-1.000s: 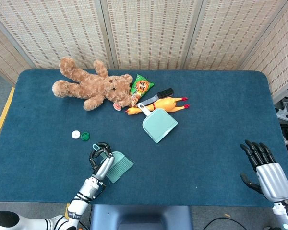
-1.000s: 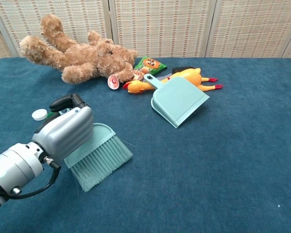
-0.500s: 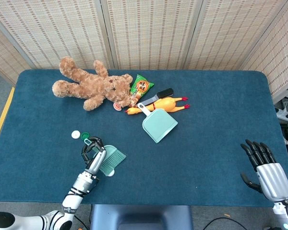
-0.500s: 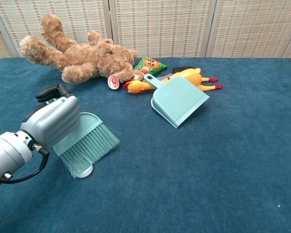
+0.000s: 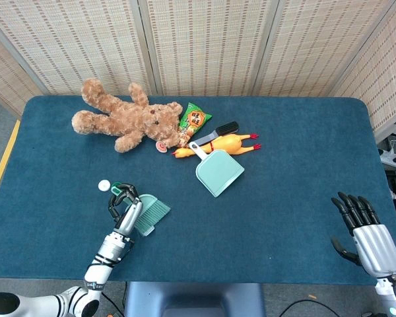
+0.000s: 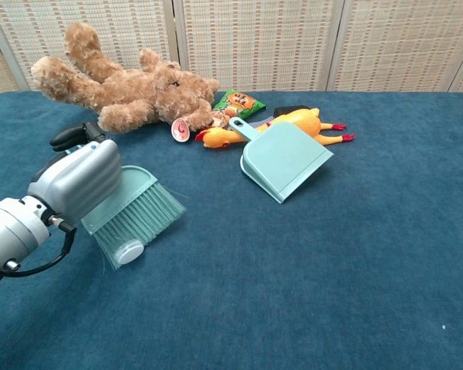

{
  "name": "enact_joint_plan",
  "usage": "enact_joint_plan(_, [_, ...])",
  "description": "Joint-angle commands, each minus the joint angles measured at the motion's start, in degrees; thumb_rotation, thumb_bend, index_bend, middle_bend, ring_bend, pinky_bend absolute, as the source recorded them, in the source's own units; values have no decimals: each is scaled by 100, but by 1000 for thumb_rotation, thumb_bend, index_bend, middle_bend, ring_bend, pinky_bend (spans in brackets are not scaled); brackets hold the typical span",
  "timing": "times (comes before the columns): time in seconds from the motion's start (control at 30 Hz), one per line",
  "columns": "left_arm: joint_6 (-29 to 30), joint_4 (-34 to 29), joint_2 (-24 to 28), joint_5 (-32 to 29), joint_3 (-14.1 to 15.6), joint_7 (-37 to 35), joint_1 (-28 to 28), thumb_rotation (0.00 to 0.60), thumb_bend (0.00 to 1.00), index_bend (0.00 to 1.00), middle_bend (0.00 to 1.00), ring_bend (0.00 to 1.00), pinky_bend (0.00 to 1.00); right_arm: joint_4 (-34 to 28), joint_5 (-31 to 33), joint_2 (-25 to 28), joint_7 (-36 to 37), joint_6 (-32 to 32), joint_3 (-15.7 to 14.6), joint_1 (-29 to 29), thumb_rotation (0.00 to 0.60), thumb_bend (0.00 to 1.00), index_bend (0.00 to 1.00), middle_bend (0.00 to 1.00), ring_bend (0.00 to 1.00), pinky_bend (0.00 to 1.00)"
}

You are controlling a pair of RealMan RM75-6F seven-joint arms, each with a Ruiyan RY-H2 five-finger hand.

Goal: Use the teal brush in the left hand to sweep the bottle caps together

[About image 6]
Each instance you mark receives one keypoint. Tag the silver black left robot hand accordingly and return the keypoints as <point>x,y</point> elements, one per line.
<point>81,177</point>

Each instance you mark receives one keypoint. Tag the small teal hand broom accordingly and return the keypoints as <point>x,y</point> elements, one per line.
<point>146,208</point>

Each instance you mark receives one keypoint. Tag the white bottle cap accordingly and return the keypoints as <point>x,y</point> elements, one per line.
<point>127,253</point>

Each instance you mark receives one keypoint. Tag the brown plush teddy bear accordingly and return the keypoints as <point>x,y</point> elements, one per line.
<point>139,96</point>

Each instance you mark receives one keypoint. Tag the round pink hang tag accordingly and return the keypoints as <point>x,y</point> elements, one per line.
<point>180,130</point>

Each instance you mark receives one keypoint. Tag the green orange snack bag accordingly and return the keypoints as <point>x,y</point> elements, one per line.
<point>237,102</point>

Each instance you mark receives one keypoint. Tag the small teal dustpan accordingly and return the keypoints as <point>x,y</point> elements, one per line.
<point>281,162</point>

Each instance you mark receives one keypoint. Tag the yellow rubber chicken toy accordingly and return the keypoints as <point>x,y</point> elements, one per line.
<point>305,121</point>

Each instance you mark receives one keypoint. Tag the blue carpet table cover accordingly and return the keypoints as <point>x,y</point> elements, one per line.
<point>293,270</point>

